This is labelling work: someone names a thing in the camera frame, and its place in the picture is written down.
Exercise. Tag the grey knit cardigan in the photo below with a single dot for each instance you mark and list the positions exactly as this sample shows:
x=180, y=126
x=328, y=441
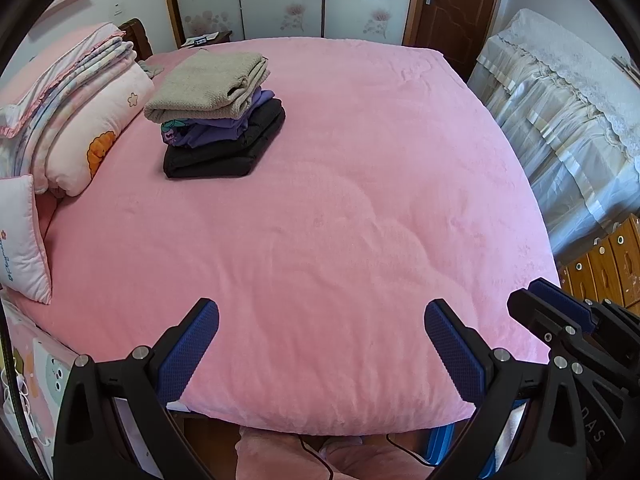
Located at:
x=210, y=85

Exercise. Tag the black folded garment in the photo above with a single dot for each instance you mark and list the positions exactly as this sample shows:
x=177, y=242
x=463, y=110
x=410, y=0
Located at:
x=220, y=160

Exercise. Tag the folded pastel striped quilt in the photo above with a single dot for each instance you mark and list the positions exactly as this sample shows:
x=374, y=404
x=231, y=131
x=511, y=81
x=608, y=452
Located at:
x=75, y=70

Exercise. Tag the blue plastic stool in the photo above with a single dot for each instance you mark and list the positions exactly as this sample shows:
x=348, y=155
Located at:
x=440, y=445

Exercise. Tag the person's left leg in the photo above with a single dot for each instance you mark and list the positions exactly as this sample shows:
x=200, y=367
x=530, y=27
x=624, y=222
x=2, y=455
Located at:
x=270, y=460

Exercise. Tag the small grey cloth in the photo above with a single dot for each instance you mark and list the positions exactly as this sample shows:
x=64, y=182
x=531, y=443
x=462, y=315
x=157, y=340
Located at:
x=150, y=67

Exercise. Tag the purple folded garment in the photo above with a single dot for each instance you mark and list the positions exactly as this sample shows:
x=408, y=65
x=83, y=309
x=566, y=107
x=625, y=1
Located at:
x=220, y=130

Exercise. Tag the small pink pillow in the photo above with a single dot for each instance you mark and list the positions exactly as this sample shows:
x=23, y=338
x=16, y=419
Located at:
x=20, y=240

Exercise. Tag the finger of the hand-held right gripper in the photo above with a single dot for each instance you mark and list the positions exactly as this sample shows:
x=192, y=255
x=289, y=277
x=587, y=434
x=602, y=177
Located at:
x=530, y=310
x=560, y=300

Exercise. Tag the wooden nightstand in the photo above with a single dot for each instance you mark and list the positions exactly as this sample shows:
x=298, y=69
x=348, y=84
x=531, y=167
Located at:
x=220, y=39

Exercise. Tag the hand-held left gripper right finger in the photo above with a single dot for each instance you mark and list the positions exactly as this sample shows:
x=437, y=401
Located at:
x=452, y=350

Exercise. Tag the lace-covered furniture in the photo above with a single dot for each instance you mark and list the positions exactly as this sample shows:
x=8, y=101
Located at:
x=565, y=125

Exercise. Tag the dark wooden headboard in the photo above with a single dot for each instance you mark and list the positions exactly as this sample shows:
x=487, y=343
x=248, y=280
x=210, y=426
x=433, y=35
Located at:
x=137, y=37

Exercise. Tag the pink comforter with orange print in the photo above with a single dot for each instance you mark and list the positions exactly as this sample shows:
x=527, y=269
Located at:
x=100, y=125

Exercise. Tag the cartoon printed bed sheet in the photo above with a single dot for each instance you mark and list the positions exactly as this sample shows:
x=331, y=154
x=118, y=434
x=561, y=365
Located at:
x=45, y=360

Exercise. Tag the pink bed blanket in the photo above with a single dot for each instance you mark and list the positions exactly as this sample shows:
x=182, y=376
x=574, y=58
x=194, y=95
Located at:
x=325, y=210

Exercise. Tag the brown wooden door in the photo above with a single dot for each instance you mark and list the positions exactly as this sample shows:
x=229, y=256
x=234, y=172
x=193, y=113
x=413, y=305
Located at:
x=460, y=10

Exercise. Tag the wooden dresser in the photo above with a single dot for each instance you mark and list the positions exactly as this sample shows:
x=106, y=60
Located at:
x=610, y=260

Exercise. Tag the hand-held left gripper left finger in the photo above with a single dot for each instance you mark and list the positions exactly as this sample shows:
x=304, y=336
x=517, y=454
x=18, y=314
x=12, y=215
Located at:
x=192, y=345

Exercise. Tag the teal printed folded garment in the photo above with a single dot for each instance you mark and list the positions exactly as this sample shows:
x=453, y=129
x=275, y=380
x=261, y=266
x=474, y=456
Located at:
x=170, y=132

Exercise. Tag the person's leg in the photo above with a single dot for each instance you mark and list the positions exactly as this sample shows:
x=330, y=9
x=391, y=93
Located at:
x=370, y=465
x=270, y=460

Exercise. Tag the person's right leg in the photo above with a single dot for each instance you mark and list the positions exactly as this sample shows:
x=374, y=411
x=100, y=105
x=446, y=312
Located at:
x=370, y=465

